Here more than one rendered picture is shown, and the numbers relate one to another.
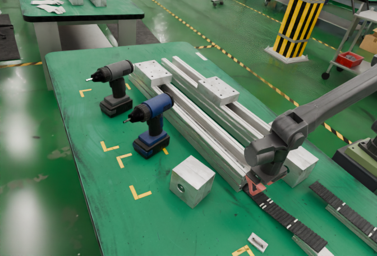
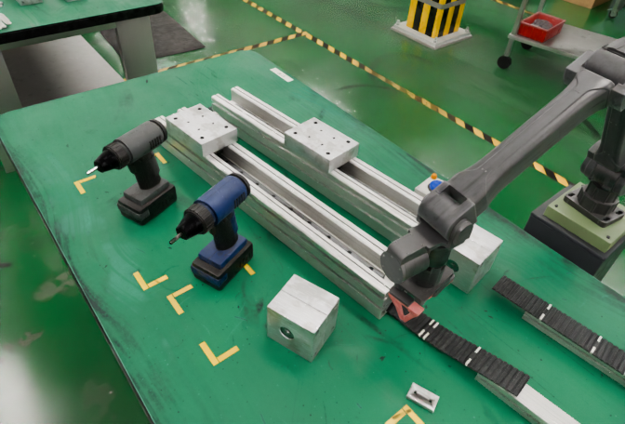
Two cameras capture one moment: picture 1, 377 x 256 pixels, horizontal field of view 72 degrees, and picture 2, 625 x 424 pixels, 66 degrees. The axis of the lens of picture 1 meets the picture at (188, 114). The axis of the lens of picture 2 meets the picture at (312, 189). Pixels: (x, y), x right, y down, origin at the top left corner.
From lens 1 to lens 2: 0.12 m
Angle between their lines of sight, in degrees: 6
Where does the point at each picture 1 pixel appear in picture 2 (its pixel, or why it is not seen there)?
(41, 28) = not seen: outside the picture
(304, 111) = (467, 181)
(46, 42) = not seen: outside the picture
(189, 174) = (297, 309)
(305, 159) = (481, 245)
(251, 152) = (392, 261)
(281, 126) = (433, 211)
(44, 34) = not seen: outside the picture
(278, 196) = (446, 311)
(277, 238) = (452, 383)
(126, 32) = (135, 42)
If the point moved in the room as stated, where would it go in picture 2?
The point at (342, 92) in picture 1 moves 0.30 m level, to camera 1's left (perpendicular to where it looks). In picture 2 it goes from (523, 141) to (337, 139)
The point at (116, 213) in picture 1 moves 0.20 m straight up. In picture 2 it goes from (187, 394) to (172, 328)
